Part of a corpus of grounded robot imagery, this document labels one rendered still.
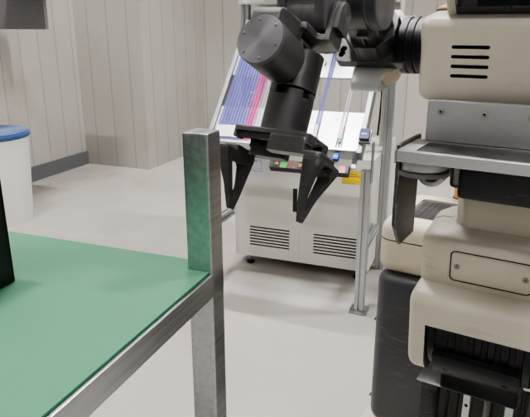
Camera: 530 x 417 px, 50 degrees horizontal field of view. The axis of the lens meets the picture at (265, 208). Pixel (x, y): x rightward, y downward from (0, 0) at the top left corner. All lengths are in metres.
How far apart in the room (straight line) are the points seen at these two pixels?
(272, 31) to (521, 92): 0.39
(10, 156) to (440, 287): 3.18
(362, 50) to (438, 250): 0.33
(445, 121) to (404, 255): 0.45
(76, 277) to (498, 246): 0.61
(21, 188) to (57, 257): 3.22
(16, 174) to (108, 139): 1.64
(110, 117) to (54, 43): 0.75
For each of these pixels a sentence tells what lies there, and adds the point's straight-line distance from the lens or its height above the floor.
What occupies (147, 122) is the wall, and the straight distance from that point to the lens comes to 5.09.
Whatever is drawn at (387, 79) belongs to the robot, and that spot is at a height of 1.12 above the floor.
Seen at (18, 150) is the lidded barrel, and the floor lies 0.47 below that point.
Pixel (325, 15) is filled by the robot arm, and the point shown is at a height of 1.21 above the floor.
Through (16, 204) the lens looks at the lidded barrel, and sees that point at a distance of 3.91.
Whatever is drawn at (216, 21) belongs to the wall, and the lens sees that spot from 5.87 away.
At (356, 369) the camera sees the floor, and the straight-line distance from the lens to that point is 2.20.
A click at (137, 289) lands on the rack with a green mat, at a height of 0.95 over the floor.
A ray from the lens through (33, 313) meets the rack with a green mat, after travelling 0.57.
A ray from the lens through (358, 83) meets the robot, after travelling 0.93.
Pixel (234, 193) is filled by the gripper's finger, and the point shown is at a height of 1.00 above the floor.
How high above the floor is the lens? 1.20
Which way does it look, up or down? 18 degrees down
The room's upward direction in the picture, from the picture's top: straight up
